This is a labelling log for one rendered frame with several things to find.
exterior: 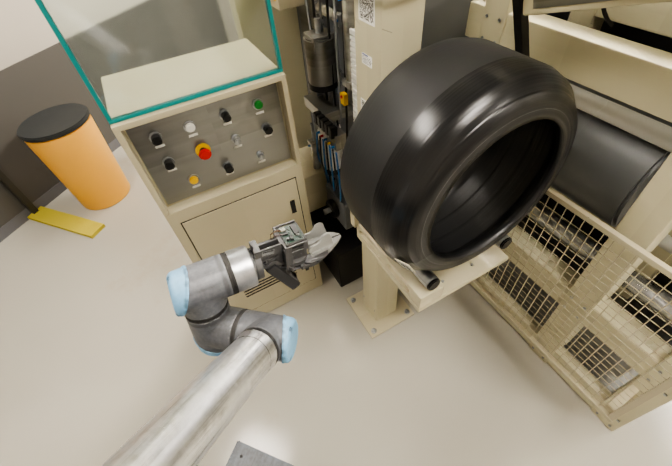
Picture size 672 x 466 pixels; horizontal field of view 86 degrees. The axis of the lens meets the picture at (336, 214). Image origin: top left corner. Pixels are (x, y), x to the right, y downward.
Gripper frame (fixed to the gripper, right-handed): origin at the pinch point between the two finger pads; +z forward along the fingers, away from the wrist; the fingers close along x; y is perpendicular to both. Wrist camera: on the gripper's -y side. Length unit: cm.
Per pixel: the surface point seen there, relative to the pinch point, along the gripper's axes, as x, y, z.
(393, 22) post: 25, 38, 28
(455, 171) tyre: -12.1, 21.4, 19.4
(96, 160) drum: 207, -85, -69
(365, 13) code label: 32, 38, 25
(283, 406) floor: 12, -117, -16
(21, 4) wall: 284, -6, -79
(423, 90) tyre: 2.1, 31.9, 20.3
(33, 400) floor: 77, -130, -121
